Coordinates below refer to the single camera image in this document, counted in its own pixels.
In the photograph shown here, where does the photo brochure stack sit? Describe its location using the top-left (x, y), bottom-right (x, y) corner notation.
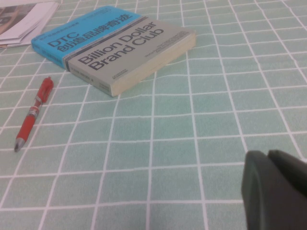
top-left (0, 1), bottom-right (60, 48)

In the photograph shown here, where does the red gel pen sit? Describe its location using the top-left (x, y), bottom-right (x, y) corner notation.
top-left (13, 76), bottom-right (55, 152)

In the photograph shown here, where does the blue and grey book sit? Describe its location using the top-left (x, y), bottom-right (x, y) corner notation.
top-left (31, 5), bottom-right (196, 98)

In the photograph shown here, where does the green checkered tablecloth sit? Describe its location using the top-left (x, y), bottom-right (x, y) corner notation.
top-left (0, 0), bottom-right (307, 230)

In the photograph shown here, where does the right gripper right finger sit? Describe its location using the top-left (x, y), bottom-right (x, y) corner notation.
top-left (268, 149), bottom-right (307, 192)

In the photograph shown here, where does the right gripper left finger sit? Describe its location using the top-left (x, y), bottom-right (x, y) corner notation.
top-left (241, 150), bottom-right (307, 230)

